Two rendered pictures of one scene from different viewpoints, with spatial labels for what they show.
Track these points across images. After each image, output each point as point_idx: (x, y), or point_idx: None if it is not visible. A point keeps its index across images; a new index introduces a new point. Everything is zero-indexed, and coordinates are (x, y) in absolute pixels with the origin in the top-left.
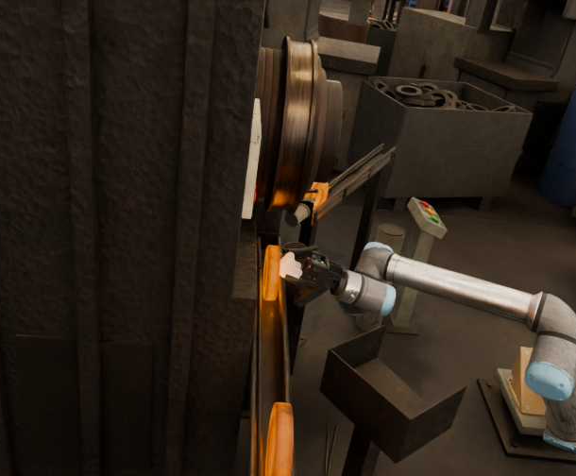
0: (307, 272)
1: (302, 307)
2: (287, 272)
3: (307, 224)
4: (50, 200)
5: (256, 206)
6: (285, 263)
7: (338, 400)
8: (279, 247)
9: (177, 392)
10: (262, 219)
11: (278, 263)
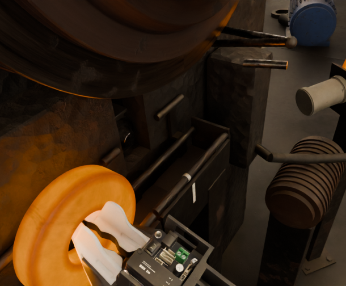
0: (118, 284)
1: (302, 243)
2: (89, 254)
3: (344, 114)
4: None
5: (208, 68)
6: (80, 234)
7: None
8: (80, 184)
9: None
10: (219, 95)
11: (35, 234)
